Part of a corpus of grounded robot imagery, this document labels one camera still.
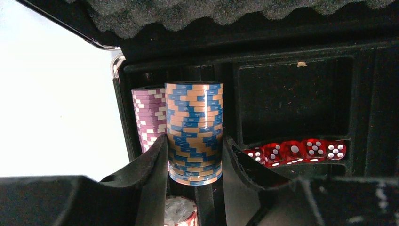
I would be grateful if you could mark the red white chip stack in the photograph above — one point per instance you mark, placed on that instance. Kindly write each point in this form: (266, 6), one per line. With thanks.
(180, 211)

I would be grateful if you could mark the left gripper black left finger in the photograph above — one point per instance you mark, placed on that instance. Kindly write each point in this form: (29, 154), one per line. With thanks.
(132, 196)

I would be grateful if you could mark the row of red dice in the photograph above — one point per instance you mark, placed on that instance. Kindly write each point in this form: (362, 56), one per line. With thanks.
(291, 152)

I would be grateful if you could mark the black poker set case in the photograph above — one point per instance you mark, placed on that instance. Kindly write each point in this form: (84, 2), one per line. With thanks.
(291, 69)

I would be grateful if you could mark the blue chip stack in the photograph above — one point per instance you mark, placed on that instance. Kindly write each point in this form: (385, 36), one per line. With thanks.
(194, 130)

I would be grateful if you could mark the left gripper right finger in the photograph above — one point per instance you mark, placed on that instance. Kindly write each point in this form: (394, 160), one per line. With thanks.
(256, 196)

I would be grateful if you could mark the pink white chip stack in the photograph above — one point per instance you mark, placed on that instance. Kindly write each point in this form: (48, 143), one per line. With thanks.
(149, 104)

